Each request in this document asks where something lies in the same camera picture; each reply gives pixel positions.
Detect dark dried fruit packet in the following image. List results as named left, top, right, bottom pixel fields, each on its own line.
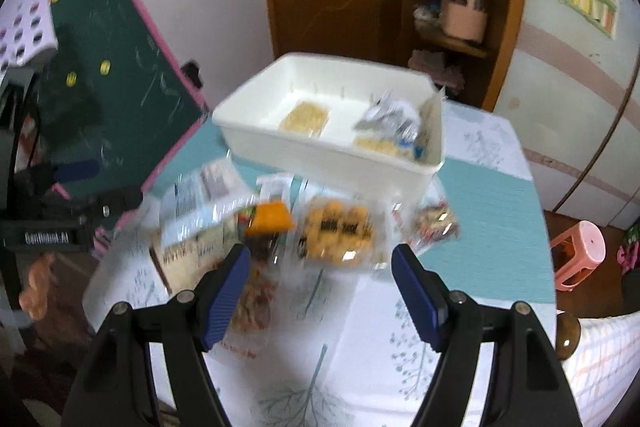
left=230, top=267, right=279, bottom=334

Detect orange-topped snack packet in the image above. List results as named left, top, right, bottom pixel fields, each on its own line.
left=243, top=173, right=295, bottom=237

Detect beige biscuit box pack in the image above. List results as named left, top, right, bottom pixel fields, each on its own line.
left=150, top=225, right=238, bottom=296

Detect large clear blue-white snack bag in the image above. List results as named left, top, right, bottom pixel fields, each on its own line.
left=160, top=157, right=256, bottom=248

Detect mixed nuts small clear packet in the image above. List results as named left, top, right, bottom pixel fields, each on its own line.
left=400, top=202, right=460, bottom=253

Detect yellow puffs snack tray pack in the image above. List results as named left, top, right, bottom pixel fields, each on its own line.
left=292, top=195, right=390, bottom=272

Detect yellow crackers clear packet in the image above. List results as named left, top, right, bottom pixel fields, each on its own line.
left=279, top=101, right=329, bottom=138

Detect blue small snack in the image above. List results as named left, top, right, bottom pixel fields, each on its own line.
left=396, top=124, right=427, bottom=162

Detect white silver packet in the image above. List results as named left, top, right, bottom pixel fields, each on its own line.
left=354, top=92, right=421, bottom=143

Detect white red-edged snack bag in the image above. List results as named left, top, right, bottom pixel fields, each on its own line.
left=208, top=324, right=274, bottom=361

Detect yellow chips clear bag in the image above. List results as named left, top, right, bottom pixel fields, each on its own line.
left=352, top=136, right=400, bottom=157

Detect person's left hand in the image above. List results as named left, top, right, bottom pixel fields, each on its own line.
left=18, top=253, right=55, bottom=321

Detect teal table runner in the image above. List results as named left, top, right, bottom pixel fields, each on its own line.
left=150, top=120, right=559, bottom=306

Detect wooden chair knob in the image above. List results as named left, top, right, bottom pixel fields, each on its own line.
left=555, top=312, right=582, bottom=361

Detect white perforated board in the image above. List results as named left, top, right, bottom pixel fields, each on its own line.
left=0, top=0, right=58, bottom=76

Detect pink plastic stool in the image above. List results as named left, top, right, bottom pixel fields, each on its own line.
left=550, top=221, right=606, bottom=291

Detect white plastic storage bin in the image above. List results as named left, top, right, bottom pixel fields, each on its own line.
left=212, top=53, right=445, bottom=202

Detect folded pink cloths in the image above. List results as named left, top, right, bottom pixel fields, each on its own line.
left=408, top=50, right=464, bottom=94

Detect pink basket on shelf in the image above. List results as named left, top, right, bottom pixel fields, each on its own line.
left=439, top=0, right=488, bottom=43

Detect green chalkboard pink frame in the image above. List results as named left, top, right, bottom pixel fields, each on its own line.
left=34, top=0, right=208, bottom=228

